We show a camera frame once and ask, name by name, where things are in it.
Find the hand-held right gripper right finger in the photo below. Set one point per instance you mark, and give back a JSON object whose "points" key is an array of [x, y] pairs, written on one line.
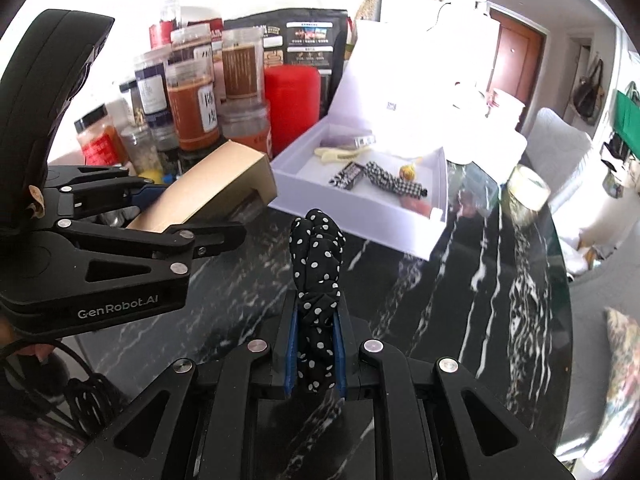
{"points": [[340, 355]]}

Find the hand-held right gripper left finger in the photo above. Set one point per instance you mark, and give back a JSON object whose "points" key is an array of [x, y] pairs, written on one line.
{"points": [[291, 355]]}

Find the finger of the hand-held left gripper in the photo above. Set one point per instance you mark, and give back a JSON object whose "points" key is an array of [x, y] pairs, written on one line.
{"points": [[165, 242], [100, 187]]}

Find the gold box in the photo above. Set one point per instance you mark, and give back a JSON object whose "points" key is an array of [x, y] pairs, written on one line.
{"points": [[215, 180]]}

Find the black polka-dot scrunchie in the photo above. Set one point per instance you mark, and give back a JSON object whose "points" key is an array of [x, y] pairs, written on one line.
{"points": [[315, 270]]}

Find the white gift box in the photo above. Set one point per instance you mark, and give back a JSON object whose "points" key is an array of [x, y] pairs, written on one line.
{"points": [[310, 180]]}

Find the black printed long box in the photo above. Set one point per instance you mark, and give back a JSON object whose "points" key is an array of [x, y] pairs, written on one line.
{"points": [[346, 176]]}

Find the black white houndstooth scrunchie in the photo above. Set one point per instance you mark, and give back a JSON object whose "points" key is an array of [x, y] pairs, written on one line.
{"points": [[395, 182]]}

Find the cream hair claw clip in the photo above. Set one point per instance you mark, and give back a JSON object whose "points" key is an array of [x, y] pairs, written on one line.
{"points": [[332, 154]]}

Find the green lollipop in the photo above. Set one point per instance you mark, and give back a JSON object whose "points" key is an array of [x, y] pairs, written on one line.
{"points": [[408, 173]]}

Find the black lid red jar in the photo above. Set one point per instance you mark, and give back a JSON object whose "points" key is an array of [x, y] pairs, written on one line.
{"points": [[102, 142]]}

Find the small clear jar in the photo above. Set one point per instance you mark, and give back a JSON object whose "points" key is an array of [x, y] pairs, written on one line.
{"points": [[142, 150]]}

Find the dark label jar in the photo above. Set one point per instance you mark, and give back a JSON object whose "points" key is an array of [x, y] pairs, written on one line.
{"points": [[152, 90]]}

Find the orange sauce jar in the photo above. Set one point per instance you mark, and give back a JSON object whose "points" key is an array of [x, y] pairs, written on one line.
{"points": [[190, 110]]}

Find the short red sauce jar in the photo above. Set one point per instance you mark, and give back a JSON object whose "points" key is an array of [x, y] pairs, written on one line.
{"points": [[245, 125]]}

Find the red label bottle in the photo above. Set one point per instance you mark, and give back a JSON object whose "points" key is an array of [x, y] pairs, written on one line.
{"points": [[162, 30]]}

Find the red round canister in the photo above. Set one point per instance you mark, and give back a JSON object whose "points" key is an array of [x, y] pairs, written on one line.
{"points": [[292, 110]]}

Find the clear jar brown label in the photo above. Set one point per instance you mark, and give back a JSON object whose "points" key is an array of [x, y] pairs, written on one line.
{"points": [[242, 67]]}

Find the clear plastic bag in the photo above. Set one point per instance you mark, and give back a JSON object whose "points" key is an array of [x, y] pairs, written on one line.
{"points": [[475, 182]]}

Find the beige packing tape roll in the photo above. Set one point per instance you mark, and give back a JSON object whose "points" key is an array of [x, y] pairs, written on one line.
{"points": [[525, 192]]}

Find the black printed snack bag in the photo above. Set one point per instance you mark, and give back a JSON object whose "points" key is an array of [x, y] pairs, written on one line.
{"points": [[305, 35]]}

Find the floral printed cushion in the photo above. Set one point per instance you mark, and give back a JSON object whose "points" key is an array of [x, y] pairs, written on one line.
{"points": [[625, 360]]}

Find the grey covered chair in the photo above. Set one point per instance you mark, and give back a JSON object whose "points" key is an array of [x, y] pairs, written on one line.
{"points": [[555, 155]]}

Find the round woven mat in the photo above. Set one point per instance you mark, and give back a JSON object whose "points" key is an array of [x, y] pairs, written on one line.
{"points": [[369, 7]]}

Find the white fridge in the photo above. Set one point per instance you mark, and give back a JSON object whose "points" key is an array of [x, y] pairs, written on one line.
{"points": [[415, 15]]}

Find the brown entrance door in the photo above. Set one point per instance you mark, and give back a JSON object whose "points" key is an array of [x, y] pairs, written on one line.
{"points": [[517, 55]]}

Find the dark hanging handbag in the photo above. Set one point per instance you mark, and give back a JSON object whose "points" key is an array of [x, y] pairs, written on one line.
{"points": [[590, 92]]}

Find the green tote bag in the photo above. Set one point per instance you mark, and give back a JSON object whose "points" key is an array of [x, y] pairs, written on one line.
{"points": [[629, 120]]}

